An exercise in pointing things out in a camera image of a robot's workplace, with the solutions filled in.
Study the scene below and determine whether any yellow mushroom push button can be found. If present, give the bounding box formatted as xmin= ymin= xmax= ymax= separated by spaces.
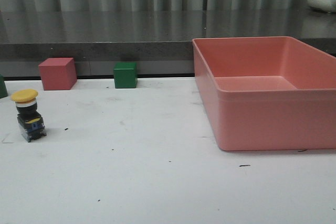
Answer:
xmin=10 ymin=89 xmax=47 ymax=142

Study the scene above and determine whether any green cube block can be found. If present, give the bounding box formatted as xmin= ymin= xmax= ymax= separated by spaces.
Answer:
xmin=113 ymin=62 xmax=138 ymax=89

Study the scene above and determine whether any grey stone counter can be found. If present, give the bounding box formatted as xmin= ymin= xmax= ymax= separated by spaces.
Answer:
xmin=1 ymin=9 xmax=335 ymax=79

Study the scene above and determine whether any pink plastic bin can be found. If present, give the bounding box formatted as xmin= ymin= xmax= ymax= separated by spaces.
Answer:
xmin=192 ymin=37 xmax=335 ymax=151

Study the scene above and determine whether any pink cube block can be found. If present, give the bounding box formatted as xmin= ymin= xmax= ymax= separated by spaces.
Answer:
xmin=38 ymin=57 xmax=77 ymax=91

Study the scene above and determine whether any dark green block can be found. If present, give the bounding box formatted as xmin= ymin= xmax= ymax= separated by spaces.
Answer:
xmin=0 ymin=75 xmax=8 ymax=99

